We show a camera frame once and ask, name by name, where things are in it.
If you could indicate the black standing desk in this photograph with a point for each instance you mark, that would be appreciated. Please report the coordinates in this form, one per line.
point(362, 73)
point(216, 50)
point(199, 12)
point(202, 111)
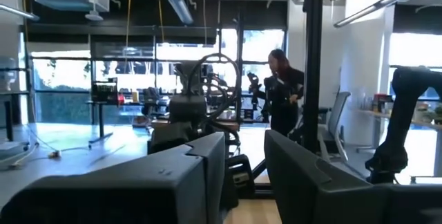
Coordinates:
point(101, 120)

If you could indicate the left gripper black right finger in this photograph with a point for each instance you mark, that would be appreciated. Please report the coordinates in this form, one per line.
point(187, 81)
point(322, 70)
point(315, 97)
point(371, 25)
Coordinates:
point(328, 196)

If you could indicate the yellow cup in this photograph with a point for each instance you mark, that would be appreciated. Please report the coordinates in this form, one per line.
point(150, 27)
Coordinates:
point(135, 96)

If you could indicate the black side table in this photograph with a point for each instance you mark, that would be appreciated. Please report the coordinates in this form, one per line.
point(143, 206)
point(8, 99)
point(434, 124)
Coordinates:
point(10, 113)

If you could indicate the white light bar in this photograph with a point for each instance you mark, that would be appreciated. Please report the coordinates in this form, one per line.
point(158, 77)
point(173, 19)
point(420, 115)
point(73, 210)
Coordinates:
point(386, 1)

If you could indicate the person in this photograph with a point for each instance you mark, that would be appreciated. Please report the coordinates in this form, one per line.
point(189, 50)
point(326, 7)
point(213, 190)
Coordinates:
point(285, 92)

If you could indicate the grey office chair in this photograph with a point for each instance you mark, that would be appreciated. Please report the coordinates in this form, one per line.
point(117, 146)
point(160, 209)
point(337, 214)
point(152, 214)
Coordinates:
point(336, 113)

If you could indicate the black aluminium table frame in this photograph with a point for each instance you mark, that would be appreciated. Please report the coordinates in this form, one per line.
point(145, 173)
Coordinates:
point(313, 61)

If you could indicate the dark jars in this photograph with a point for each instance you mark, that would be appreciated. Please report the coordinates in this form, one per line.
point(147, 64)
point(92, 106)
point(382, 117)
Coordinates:
point(382, 103)

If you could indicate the black desk monitor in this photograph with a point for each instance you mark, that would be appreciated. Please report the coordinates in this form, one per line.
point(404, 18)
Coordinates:
point(104, 91)

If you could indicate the red cup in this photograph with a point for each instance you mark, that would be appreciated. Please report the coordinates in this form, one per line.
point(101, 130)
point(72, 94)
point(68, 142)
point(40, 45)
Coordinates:
point(121, 99)

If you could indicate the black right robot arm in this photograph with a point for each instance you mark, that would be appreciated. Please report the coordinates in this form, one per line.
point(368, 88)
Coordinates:
point(188, 110)

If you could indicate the white counter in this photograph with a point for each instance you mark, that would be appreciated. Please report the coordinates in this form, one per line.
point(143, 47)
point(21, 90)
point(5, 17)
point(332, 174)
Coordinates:
point(376, 114)

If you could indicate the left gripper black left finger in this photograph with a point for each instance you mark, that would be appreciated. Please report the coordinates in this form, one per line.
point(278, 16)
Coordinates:
point(121, 189)

